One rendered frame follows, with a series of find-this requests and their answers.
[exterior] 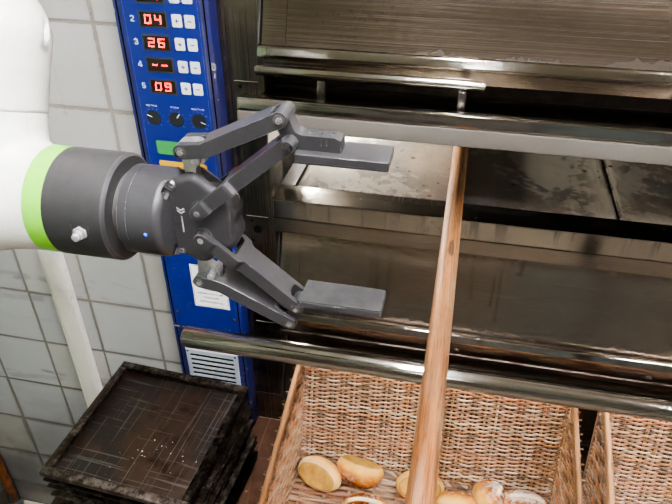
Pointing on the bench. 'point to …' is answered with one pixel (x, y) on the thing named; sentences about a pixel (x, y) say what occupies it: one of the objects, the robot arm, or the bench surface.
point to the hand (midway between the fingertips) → (373, 235)
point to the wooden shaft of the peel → (438, 345)
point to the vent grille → (214, 365)
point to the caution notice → (207, 294)
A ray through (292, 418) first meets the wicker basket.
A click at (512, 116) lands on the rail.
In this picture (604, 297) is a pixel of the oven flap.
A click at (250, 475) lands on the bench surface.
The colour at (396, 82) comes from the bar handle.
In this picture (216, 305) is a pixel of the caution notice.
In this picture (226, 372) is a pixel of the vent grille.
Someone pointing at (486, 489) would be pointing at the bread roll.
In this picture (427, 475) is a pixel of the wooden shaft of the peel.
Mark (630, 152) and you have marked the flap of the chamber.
